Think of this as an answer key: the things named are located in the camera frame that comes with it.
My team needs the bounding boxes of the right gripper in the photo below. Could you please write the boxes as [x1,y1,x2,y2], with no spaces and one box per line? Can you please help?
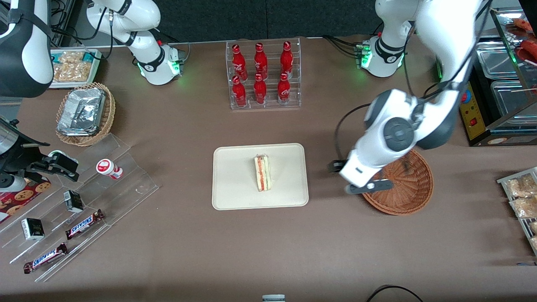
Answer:
[0,142,79,182]

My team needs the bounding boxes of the white bottle with red cap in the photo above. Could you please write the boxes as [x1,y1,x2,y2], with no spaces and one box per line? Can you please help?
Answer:
[96,159,123,180]

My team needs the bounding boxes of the small black white carton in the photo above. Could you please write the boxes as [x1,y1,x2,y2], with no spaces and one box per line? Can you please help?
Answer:
[63,190,84,213]
[21,218,45,241]

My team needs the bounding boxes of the clear bag of snacks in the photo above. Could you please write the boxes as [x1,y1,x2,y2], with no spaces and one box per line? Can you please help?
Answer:
[52,50,95,83]

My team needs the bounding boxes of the steel food pan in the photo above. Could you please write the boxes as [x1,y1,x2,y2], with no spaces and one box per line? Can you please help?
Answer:
[490,80,537,117]
[476,41,526,80]

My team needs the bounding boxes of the clear acrylic bottle rack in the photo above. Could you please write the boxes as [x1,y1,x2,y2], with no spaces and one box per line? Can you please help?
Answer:
[226,37,302,110]

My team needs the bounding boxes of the clear acrylic stepped stand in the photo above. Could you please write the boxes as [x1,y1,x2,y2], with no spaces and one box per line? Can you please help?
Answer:
[0,133,160,283]

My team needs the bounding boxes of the tray of snack bags right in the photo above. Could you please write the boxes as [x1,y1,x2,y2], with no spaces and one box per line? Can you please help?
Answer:
[497,167,537,256]

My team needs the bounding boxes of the cream plastic tray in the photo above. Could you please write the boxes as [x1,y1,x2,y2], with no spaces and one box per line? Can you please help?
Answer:
[212,143,310,211]

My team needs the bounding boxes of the red food in warmer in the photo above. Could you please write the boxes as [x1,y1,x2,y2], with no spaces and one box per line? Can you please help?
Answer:
[505,18,537,63]

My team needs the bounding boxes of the silver foil packet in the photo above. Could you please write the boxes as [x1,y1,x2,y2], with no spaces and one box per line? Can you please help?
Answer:
[57,87,106,137]

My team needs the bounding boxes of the light wicker basket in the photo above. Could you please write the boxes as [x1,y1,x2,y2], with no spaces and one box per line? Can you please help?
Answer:
[55,82,116,147]

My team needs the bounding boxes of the black cable loop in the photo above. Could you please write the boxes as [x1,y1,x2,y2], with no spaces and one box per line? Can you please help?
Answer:
[366,285,424,302]

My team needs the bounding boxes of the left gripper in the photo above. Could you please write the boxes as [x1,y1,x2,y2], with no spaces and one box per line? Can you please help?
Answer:
[327,145,388,190]

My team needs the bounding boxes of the red cookie box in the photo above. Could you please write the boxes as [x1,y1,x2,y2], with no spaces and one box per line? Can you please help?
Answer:
[0,178,52,223]

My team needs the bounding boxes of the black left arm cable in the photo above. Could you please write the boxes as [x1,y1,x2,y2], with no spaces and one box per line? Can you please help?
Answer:
[334,0,496,165]

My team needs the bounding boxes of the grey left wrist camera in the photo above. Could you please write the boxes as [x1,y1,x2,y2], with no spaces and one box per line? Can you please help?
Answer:
[345,179,395,195]

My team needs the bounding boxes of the clear bag of pastries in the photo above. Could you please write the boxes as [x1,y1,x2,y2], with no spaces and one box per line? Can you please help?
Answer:
[505,174,537,198]
[509,196,537,219]

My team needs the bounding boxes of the red cola bottle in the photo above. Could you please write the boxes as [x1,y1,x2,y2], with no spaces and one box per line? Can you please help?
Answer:
[254,42,269,80]
[253,74,268,105]
[277,73,291,104]
[232,75,247,107]
[232,44,248,81]
[280,41,294,79]

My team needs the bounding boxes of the triangle sandwich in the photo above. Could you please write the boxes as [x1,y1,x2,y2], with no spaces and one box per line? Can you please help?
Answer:
[253,154,272,192]

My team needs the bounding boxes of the Snickers chocolate bar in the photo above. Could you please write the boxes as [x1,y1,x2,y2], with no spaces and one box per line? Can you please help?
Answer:
[23,242,68,274]
[65,209,105,240]

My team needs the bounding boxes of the black base cable bundle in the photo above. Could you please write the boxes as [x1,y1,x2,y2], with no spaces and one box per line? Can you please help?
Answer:
[322,35,366,57]

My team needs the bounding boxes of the white snack tray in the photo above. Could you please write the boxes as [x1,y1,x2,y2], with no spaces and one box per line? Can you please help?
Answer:
[49,48,103,89]

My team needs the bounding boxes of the black food warmer cabinet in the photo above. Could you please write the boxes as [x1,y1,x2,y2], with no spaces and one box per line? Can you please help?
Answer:
[435,6,537,147]

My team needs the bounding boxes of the brown round wicker basket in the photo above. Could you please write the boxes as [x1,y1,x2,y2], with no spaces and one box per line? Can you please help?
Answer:
[362,148,434,216]

